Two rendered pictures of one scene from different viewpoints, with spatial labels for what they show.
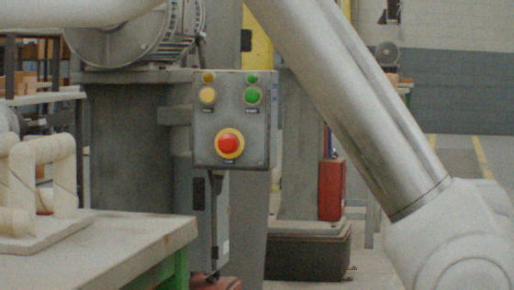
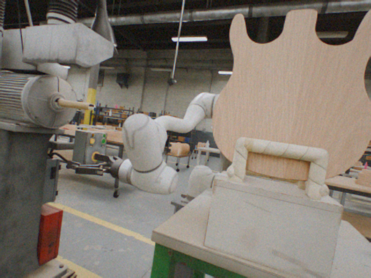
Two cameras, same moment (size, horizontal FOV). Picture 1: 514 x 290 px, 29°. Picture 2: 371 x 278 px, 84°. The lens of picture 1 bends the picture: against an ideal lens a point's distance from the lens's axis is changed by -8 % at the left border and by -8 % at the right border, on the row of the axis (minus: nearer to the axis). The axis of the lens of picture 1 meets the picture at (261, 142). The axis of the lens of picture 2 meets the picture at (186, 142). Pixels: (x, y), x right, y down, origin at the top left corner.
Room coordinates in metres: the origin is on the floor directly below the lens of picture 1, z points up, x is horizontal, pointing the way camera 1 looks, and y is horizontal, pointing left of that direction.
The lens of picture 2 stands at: (1.41, 1.17, 1.20)
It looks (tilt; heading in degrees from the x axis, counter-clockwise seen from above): 3 degrees down; 281
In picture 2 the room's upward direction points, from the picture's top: 9 degrees clockwise
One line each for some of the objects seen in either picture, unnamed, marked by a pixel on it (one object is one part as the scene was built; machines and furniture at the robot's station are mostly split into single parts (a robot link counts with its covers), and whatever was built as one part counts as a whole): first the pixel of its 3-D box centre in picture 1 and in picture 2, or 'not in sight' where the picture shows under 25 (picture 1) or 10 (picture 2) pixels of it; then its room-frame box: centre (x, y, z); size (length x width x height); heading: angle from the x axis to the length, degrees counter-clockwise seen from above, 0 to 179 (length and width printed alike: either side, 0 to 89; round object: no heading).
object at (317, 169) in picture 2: not in sight; (316, 176); (1.21, 0.67, 1.15); 0.03 x 0.03 x 0.09
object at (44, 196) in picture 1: (39, 199); not in sight; (1.34, 0.29, 0.96); 0.11 x 0.03 x 0.03; 84
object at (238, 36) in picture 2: not in sight; (244, 34); (1.41, 0.60, 1.48); 0.07 x 0.04 x 0.09; 173
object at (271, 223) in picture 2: not in sight; (265, 217); (1.28, 0.61, 1.02); 0.27 x 0.15 x 0.17; 174
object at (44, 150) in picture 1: (44, 150); not in sight; (1.24, 0.26, 1.04); 0.20 x 0.03 x 0.03; 173
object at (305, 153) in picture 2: not in sight; (279, 149); (1.29, 0.66, 1.20); 0.20 x 0.03 x 0.03; 173
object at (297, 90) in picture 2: not in sight; (287, 96); (1.28, 0.62, 1.33); 0.35 x 0.04 x 0.40; 173
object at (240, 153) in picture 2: not in sight; (239, 162); (1.37, 0.65, 1.15); 0.03 x 0.03 x 0.09
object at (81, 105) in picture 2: not in sight; (75, 105); (2.10, 0.35, 1.25); 0.18 x 0.03 x 0.03; 170
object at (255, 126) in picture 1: (229, 130); (77, 150); (2.29, 0.07, 0.99); 0.24 x 0.21 x 0.26; 170
